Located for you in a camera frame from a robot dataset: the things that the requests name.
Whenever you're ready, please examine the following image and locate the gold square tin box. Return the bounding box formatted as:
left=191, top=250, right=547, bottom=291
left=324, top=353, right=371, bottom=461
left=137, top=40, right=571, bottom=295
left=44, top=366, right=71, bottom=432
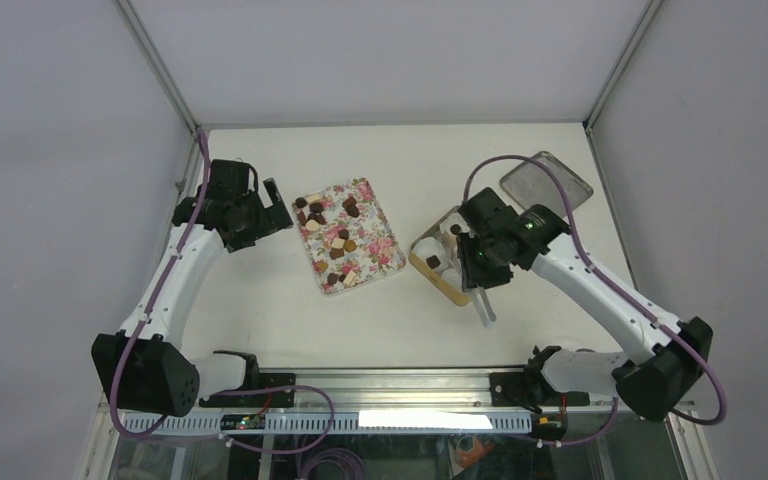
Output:
left=409, top=206, right=471, bottom=307

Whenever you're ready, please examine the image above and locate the silver square tin lid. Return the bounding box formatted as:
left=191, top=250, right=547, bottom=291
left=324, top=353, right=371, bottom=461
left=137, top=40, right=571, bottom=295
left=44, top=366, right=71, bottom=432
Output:
left=499, top=151, right=594, bottom=218

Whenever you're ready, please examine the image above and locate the dark square chocolate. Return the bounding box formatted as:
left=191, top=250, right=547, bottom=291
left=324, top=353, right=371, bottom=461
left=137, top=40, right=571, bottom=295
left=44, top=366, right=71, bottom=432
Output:
left=425, top=255, right=442, bottom=270

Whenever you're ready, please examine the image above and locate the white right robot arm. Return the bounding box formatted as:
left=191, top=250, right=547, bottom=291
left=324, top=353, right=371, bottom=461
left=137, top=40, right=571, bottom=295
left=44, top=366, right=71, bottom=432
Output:
left=457, top=188, right=713, bottom=421

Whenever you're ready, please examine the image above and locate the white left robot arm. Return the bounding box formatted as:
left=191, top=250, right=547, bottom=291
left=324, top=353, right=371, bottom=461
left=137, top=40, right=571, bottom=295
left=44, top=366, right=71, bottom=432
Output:
left=91, top=160, right=293, bottom=417

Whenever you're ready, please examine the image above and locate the white heart chocolate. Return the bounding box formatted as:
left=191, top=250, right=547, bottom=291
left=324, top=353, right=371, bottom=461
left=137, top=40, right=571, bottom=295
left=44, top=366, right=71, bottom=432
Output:
left=305, top=219, right=321, bottom=232

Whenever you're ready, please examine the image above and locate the white rectangular chocolate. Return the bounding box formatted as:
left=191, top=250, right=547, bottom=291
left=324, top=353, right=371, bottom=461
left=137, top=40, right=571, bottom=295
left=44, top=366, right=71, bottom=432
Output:
left=341, top=271, right=358, bottom=288

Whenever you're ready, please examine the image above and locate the white paper cup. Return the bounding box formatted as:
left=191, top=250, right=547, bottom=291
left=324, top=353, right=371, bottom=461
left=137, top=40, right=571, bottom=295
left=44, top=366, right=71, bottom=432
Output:
left=411, top=237, right=450, bottom=273
left=443, top=237, right=461, bottom=271
left=439, top=212, right=470, bottom=241

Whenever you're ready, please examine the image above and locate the floral rectangular tray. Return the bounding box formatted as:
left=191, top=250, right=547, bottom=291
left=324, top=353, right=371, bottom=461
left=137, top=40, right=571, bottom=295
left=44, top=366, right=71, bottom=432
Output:
left=292, top=177, right=408, bottom=296

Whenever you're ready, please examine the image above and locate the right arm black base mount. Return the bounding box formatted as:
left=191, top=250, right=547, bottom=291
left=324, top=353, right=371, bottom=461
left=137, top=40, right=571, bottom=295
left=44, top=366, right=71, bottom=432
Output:
left=488, top=346, right=590, bottom=413

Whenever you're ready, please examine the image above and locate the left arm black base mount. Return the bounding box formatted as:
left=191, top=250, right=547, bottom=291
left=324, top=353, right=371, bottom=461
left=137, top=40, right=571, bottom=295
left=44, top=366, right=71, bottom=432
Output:
left=195, top=350, right=297, bottom=408

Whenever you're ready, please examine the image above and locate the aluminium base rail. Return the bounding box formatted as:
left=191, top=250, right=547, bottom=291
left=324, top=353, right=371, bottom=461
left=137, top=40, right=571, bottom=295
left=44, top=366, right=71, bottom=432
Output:
left=99, top=366, right=697, bottom=413

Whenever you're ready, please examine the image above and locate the white slotted cable duct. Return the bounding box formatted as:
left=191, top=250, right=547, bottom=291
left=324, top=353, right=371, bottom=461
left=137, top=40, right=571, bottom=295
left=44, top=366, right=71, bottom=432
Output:
left=155, top=410, right=532, bottom=436

